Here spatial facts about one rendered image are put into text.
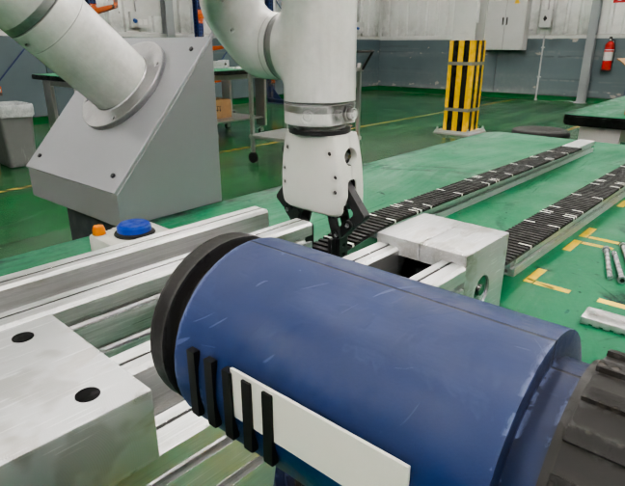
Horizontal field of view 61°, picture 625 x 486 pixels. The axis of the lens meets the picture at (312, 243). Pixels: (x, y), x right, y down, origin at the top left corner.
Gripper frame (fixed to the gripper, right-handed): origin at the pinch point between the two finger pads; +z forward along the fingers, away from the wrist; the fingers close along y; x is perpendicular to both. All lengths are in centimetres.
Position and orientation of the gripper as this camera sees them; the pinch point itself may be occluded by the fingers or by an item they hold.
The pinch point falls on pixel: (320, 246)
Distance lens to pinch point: 69.8
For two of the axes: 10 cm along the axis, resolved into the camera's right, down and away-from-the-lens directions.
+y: -7.4, -2.4, 6.3
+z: 0.1, 9.3, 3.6
